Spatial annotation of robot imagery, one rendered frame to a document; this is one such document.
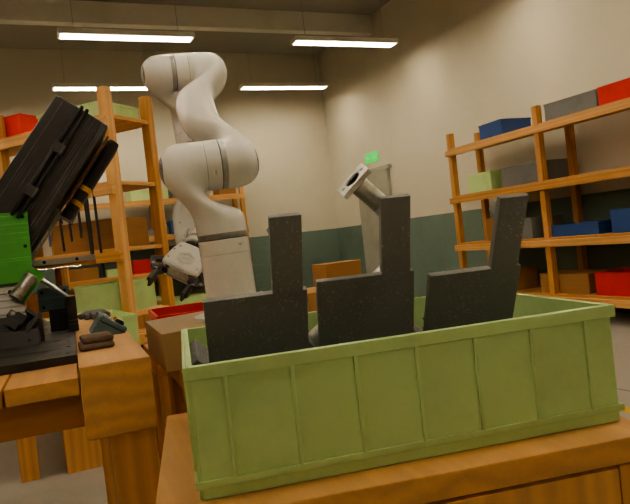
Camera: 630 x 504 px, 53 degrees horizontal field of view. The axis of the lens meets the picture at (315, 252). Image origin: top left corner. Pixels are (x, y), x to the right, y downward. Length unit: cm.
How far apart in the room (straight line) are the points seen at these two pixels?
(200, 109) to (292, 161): 1038
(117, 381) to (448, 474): 74
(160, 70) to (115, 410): 90
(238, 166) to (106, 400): 59
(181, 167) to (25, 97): 986
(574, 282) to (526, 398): 592
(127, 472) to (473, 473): 77
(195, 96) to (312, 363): 99
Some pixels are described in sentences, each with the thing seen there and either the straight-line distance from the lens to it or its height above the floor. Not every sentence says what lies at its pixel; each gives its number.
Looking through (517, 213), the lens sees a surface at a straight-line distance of 98.
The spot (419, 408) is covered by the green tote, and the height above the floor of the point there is 86.
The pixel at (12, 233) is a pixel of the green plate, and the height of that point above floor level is 121.
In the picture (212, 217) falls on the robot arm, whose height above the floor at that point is 118.
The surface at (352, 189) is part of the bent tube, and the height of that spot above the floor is 117.
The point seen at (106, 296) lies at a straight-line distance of 472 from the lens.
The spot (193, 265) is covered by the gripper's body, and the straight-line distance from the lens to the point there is 168.
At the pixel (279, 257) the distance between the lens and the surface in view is 88.
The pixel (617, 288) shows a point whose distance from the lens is 647.
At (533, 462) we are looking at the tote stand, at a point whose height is 78.
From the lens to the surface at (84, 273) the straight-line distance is 1046.
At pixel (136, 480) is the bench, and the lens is 142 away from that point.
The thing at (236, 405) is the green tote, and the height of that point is 90.
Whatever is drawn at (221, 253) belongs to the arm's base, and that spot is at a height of 109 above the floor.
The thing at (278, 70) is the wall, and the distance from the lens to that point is 1229.
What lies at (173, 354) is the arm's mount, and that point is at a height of 89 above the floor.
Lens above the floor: 110
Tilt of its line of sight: 1 degrees down
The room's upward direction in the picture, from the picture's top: 6 degrees counter-clockwise
